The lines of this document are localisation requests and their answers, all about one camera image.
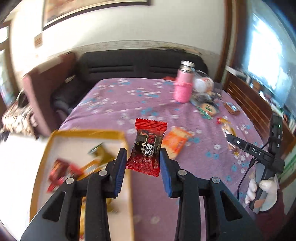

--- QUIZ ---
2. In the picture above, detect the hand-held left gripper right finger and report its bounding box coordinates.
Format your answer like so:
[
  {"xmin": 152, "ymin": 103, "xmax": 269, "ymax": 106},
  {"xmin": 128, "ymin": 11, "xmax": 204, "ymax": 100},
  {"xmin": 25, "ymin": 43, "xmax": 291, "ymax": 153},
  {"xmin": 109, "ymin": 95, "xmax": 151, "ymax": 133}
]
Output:
[{"xmin": 159, "ymin": 148, "xmax": 264, "ymax": 241}]

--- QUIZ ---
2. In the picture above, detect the brown snack packet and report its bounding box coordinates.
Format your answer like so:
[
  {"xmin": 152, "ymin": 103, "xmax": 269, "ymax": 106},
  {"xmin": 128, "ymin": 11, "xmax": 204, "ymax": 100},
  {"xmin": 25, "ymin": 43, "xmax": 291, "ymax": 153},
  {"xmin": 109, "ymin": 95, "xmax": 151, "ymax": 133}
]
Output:
[{"xmin": 223, "ymin": 101, "xmax": 241, "ymax": 115}]

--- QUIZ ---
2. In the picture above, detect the small wall plaque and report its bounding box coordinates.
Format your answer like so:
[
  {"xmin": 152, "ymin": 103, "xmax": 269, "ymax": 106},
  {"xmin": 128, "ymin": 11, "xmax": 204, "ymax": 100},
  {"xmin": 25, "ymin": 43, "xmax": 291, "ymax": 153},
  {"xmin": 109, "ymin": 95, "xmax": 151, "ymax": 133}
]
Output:
[{"xmin": 33, "ymin": 33, "xmax": 43, "ymax": 48}]

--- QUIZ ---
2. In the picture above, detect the framed wall picture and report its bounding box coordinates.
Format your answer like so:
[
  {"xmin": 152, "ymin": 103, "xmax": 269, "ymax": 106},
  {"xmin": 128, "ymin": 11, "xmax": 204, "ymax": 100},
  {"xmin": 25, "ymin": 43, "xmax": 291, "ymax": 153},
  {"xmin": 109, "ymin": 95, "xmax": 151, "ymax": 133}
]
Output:
[{"xmin": 42, "ymin": 0, "xmax": 152, "ymax": 31}]

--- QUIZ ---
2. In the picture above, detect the white cup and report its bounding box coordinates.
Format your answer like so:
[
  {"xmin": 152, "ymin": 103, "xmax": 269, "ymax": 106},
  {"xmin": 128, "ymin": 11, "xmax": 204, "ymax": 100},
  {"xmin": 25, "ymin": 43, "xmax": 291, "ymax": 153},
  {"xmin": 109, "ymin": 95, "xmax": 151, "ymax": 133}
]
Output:
[{"xmin": 193, "ymin": 76, "xmax": 215, "ymax": 93}]

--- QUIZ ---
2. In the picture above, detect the brown wooden cabinet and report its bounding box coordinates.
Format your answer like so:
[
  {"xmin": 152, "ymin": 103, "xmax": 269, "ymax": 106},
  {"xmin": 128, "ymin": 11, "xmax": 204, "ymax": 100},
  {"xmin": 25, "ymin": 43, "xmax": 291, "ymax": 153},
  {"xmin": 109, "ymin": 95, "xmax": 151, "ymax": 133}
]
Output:
[{"xmin": 223, "ymin": 65, "xmax": 274, "ymax": 140}]

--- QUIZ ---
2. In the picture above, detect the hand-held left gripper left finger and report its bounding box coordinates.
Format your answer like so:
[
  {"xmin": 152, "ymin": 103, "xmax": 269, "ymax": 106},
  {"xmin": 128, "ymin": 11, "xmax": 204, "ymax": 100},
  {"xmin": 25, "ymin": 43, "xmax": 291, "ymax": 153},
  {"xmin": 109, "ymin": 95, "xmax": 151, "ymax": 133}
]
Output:
[{"xmin": 20, "ymin": 148, "xmax": 128, "ymax": 241}]

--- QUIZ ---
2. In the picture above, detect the person's right hand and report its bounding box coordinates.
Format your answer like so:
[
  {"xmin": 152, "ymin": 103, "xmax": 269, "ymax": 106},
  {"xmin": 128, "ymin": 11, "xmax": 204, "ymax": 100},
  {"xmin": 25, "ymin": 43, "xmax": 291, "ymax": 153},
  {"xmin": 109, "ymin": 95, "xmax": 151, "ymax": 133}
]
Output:
[{"xmin": 244, "ymin": 179, "xmax": 278, "ymax": 212}]

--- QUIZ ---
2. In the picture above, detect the yellow cracker packet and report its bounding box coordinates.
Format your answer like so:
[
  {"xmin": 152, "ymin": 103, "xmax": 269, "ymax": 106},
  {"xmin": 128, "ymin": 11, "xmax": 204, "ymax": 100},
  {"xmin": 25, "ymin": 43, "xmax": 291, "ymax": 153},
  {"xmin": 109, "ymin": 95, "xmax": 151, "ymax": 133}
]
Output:
[{"xmin": 77, "ymin": 158, "xmax": 116, "ymax": 180}]

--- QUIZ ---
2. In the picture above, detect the red black candy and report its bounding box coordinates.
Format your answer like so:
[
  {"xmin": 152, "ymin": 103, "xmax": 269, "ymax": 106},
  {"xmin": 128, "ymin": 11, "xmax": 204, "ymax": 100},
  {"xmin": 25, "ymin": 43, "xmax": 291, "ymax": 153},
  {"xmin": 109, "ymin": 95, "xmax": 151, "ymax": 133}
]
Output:
[{"xmin": 125, "ymin": 117, "xmax": 168, "ymax": 178}]

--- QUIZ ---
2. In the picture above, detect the small clear snack packet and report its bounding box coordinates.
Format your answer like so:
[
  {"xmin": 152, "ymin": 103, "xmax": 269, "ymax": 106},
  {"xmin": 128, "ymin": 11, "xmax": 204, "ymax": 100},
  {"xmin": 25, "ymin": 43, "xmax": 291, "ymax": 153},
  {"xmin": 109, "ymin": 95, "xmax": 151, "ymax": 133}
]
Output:
[{"xmin": 220, "ymin": 122, "xmax": 237, "ymax": 140}]

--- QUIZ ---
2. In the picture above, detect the glass panel door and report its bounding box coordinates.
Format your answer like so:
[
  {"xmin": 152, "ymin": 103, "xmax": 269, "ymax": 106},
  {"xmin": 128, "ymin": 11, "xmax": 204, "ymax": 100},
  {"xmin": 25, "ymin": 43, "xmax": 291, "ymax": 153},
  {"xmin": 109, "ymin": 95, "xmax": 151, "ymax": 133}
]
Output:
[{"xmin": 0, "ymin": 25, "xmax": 15, "ymax": 112}]

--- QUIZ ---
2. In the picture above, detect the bright window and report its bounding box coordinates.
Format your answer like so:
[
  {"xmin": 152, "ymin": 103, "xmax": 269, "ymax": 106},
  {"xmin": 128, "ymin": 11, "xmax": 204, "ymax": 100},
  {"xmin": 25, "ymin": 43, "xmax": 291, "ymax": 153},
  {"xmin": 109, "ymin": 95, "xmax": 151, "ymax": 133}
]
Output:
[{"xmin": 247, "ymin": 11, "xmax": 295, "ymax": 103}]

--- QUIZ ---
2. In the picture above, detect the pink bottle with knitted sleeve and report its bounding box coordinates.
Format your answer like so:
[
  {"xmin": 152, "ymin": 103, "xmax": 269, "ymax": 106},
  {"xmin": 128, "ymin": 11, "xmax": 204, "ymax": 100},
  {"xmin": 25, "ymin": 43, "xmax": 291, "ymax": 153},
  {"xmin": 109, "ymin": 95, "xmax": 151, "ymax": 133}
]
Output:
[{"xmin": 173, "ymin": 60, "xmax": 195, "ymax": 104}]

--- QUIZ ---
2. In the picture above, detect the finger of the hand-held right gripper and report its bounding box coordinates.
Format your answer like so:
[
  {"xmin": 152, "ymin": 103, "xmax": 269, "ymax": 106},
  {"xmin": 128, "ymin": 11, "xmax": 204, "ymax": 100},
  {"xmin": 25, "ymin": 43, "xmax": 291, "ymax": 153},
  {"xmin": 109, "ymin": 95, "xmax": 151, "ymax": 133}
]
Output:
[{"xmin": 226, "ymin": 134, "xmax": 247, "ymax": 151}]

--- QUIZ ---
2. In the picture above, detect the orange wafer packet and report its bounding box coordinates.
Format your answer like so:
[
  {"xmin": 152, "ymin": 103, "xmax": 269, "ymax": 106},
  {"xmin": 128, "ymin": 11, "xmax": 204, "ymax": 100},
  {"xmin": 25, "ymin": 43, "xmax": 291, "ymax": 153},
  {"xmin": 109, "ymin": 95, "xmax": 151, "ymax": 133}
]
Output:
[{"xmin": 162, "ymin": 126, "xmax": 193, "ymax": 159}]

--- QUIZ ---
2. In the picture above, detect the person's right forearm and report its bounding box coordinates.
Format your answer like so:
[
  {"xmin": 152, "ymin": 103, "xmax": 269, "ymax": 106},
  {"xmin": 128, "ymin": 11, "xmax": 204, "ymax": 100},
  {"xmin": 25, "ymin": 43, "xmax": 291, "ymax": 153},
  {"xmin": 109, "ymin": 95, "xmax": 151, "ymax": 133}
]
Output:
[{"xmin": 261, "ymin": 189, "xmax": 296, "ymax": 241}]

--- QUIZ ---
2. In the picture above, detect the round cracker packet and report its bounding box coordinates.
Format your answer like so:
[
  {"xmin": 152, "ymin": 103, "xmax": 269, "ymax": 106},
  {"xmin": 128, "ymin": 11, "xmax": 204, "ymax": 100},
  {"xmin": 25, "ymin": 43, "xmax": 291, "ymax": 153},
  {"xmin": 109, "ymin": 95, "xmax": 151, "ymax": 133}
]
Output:
[{"xmin": 199, "ymin": 101, "xmax": 221, "ymax": 117}]

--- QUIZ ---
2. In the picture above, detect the maroon armchair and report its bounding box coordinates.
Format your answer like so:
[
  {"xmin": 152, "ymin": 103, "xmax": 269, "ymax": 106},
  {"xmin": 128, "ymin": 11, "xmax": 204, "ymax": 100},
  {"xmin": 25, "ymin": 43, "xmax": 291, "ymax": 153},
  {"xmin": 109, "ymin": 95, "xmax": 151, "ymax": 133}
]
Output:
[{"xmin": 21, "ymin": 53, "xmax": 77, "ymax": 138}]

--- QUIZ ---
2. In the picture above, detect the black cable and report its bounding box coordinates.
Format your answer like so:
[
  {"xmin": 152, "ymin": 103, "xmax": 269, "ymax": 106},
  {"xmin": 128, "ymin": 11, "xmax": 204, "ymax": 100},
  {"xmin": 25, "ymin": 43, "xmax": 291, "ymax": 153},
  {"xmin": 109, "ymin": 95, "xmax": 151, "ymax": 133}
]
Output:
[{"xmin": 236, "ymin": 158, "xmax": 256, "ymax": 205}]

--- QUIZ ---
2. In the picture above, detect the yellow cardboard box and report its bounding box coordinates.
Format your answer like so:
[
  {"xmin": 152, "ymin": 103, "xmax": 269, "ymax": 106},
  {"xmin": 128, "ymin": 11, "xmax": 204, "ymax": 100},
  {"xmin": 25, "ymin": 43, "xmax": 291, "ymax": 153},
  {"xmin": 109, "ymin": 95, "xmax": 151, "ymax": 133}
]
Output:
[{"xmin": 30, "ymin": 129, "xmax": 135, "ymax": 241}]

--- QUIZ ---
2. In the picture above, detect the purple floral tablecloth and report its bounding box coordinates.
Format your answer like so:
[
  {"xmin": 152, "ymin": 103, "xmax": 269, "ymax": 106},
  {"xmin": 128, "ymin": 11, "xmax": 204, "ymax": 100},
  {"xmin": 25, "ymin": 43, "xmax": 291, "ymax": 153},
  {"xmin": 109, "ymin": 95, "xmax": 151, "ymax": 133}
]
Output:
[{"xmin": 58, "ymin": 77, "xmax": 271, "ymax": 241}]

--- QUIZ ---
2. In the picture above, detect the black sofa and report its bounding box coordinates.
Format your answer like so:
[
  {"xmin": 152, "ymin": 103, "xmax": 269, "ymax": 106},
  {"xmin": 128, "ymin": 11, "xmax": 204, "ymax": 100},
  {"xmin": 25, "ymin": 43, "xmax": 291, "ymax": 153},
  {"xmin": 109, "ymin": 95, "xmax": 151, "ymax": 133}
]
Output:
[{"xmin": 50, "ymin": 51, "xmax": 209, "ymax": 117}]

